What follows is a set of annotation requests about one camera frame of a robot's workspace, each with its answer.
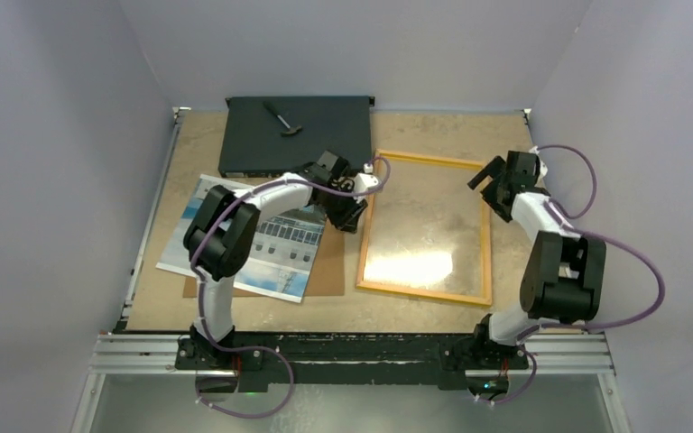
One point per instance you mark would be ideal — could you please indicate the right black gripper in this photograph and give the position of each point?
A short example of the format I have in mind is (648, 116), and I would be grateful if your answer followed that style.
(495, 170)

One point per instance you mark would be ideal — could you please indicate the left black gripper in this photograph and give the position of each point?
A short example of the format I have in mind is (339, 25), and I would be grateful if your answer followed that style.
(346, 220)

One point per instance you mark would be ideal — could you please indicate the sky building photo print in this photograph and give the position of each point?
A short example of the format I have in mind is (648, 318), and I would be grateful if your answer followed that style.
(283, 250)

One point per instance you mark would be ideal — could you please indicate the yellow wooden picture frame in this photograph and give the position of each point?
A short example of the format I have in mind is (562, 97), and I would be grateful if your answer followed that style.
(364, 251)

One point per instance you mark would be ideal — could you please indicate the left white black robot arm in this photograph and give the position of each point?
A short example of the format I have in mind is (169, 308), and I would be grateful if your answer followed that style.
(220, 236)

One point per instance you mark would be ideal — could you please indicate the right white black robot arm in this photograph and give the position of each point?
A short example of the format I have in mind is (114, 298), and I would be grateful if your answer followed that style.
(563, 278)

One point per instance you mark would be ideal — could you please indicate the brown cardboard backing board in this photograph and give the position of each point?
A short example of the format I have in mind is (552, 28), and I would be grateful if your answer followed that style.
(324, 277)

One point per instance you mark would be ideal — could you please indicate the small black hammer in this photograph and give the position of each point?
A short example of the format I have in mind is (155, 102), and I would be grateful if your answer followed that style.
(288, 129)

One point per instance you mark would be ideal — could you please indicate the black flat box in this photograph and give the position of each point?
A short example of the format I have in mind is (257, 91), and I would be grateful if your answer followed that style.
(252, 146)

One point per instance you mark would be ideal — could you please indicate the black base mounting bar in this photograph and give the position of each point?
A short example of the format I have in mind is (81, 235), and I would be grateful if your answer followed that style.
(257, 359)

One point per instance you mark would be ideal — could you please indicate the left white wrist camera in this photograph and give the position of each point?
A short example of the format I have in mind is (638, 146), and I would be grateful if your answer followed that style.
(366, 182)

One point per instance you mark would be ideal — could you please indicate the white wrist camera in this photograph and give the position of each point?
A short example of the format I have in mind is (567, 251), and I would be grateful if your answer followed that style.
(541, 169)
(366, 182)

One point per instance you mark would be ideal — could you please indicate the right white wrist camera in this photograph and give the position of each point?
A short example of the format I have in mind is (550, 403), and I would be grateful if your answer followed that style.
(541, 169)

